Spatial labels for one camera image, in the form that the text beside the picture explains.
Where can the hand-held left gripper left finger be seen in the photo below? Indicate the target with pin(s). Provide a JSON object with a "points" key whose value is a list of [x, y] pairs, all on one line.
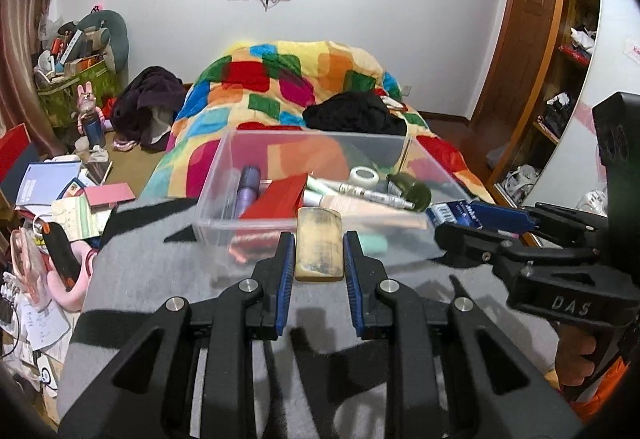
{"points": [[286, 289]]}

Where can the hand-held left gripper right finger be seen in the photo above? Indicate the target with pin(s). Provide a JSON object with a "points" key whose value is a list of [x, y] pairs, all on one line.
{"points": [[352, 289]]}

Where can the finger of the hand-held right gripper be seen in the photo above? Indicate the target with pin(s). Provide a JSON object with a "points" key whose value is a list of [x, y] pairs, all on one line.
{"points": [[465, 239], [500, 216]]}

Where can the blue box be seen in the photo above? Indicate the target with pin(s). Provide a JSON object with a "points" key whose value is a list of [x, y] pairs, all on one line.
{"points": [[452, 211]]}

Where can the tan rectangular block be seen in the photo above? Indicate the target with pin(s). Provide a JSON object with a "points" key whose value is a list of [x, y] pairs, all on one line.
{"points": [[319, 241]]}

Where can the clear plastic container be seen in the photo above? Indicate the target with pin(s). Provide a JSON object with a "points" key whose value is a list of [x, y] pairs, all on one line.
{"points": [[215, 234]]}

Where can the person's right forearm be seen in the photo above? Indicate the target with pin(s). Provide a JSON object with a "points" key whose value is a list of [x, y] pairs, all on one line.
{"points": [[602, 391]]}

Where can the person's right hand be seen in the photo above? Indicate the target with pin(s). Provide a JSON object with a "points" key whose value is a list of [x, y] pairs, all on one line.
{"points": [[575, 359]]}

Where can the white shoes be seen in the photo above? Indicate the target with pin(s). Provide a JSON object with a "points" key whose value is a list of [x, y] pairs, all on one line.
{"points": [[520, 176]]}

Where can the mint green tube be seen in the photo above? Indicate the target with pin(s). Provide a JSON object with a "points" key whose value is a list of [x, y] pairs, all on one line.
{"points": [[372, 244]]}

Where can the pink small packet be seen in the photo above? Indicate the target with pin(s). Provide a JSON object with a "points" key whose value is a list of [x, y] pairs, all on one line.
{"points": [[240, 246]]}

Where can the dark green glass bottle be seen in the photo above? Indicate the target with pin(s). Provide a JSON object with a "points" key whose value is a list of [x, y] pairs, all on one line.
{"points": [[412, 191]]}

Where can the wooden wardrobe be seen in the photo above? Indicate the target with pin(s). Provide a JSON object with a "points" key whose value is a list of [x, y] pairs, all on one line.
{"points": [[605, 69]]}

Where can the beige cosmetic tube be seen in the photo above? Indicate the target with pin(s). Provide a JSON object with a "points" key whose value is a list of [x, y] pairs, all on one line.
{"points": [[360, 209]]}

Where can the white ointment tube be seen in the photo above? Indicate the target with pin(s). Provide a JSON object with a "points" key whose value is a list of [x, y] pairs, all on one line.
{"points": [[370, 193]]}

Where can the purple bottle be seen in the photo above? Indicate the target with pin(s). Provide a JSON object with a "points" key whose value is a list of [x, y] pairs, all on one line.
{"points": [[247, 189]]}

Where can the white tape roll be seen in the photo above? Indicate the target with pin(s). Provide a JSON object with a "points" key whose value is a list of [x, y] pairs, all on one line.
{"points": [[364, 176]]}

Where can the wooden door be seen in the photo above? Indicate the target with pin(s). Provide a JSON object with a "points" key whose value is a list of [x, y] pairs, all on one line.
{"points": [[520, 34]]}

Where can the black garment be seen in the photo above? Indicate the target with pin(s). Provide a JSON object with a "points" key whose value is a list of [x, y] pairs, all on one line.
{"points": [[350, 114]]}

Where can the pink book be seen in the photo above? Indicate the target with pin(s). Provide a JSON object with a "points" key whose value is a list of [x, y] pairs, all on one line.
{"points": [[107, 194]]}

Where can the colourful patchwork quilt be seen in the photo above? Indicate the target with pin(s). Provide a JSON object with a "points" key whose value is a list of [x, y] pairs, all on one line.
{"points": [[300, 69]]}

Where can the black and orange tool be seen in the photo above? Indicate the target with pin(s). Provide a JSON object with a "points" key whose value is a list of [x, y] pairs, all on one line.
{"points": [[60, 251]]}

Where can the dark purple clothing pile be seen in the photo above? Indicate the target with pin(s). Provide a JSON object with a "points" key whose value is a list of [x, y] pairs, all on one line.
{"points": [[150, 99]]}

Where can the blue and white notebook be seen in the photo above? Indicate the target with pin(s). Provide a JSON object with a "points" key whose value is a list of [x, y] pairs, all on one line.
{"points": [[45, 184]]}

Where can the pink bunny toy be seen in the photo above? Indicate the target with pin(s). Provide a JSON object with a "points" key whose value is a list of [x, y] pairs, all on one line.
{"points": [[89, 106]]}

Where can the green patterned box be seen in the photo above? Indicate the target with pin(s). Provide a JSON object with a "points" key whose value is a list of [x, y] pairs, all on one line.
{"points": [[70, 91]]}

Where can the red flat box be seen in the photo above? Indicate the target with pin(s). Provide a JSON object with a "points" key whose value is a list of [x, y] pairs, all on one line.
{"points": [[15, 149]]}

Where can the green neck pillow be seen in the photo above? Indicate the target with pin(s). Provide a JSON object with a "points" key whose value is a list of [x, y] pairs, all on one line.
{"points": [[112, 31]]}

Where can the wall socket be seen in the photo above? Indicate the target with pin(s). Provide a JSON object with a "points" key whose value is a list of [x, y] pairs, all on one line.
{"points": [[408, 90]]}

